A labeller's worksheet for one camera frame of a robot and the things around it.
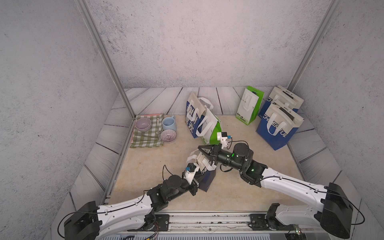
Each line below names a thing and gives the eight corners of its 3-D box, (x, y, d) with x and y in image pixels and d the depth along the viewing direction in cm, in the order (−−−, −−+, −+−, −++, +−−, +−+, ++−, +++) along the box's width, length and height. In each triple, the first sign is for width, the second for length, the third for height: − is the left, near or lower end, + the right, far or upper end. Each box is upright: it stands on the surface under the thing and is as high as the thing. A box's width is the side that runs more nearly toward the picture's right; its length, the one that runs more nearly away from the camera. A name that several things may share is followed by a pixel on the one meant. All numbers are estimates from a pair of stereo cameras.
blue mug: (162, 132, 112) (161, 126, 107) (164, 121, 119) (163, 115, 114) (176, 132, 112) (175, 126, 107) (177, 121, 119) (176, 115, 114)
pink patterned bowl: (160, 143, 105) (159, 139, 102) (162, 132, 112) (161, 128, 108) (175, 143, 105) (175, 139, 102) (177, 132, 112) (176, 128, 108)
